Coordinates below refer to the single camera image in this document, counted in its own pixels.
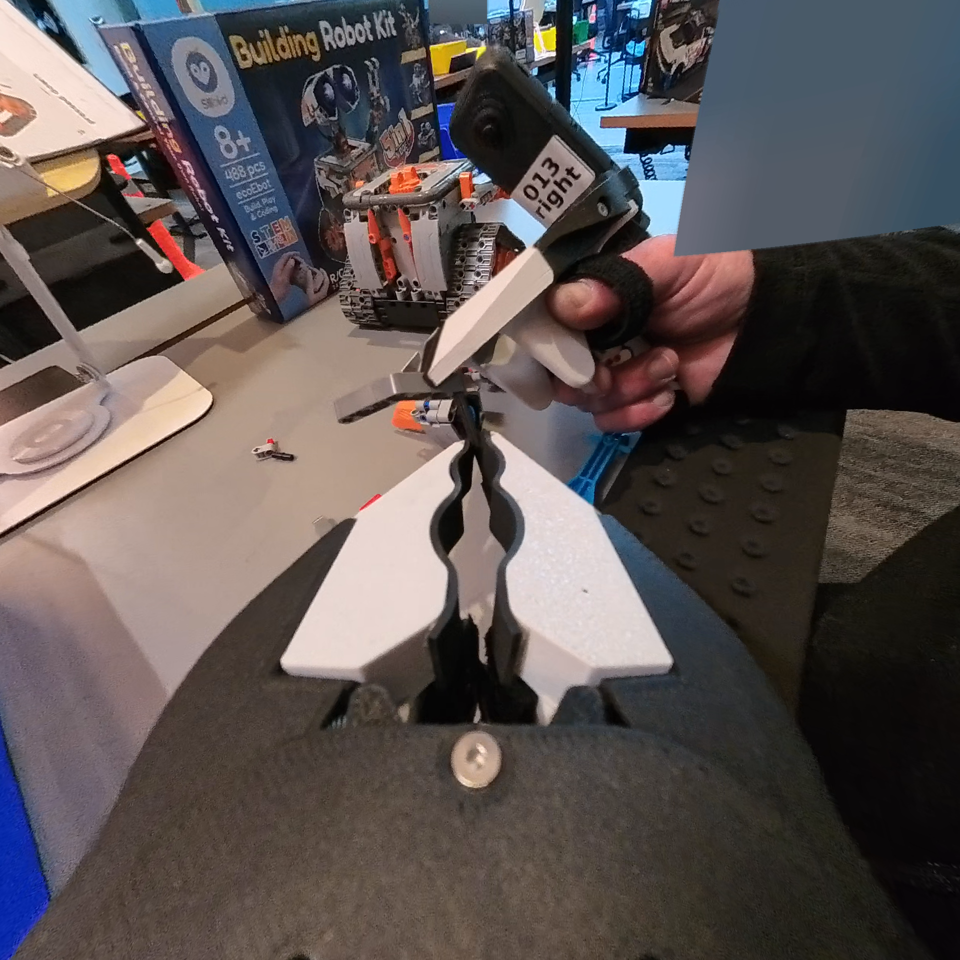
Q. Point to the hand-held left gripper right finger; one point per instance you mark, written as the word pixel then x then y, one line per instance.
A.
pixel 585 592

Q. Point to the grey bent toy beam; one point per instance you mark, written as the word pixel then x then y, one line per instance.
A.
pixel 375 401

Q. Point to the wooden table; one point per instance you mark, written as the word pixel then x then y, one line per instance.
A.
pixel 645 116

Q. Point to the blue toy kit box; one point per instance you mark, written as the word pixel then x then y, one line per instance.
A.
pixel 262 150

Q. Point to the instruction booklet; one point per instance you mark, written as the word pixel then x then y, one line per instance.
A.
pixel 45 90

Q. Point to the person's right hand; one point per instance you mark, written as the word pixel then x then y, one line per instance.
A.
pixel 697 300

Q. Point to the blue plastic toy tool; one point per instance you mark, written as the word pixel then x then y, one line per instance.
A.
pixel 600 465

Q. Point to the person's right forearm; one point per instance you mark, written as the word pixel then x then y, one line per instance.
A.
pixel 847 322

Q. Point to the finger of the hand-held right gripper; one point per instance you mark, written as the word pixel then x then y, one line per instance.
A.
pixel 487 307

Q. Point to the white stand base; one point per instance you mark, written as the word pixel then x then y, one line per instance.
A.
pixel 150 397

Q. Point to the tracked toy robot body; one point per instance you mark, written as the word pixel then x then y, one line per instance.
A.
pixel 420 247

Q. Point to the black studded mat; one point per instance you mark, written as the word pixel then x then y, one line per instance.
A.
pixel 720 510

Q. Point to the yellow storage bin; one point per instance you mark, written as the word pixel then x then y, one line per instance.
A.
pixel 454 56

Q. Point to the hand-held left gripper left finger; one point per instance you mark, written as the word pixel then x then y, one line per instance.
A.
pixel 375 592

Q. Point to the white red black connector piece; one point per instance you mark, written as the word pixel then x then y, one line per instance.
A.
pixel 264 448

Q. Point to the grey orange toy robot head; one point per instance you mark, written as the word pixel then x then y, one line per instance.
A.
pixel 405 418

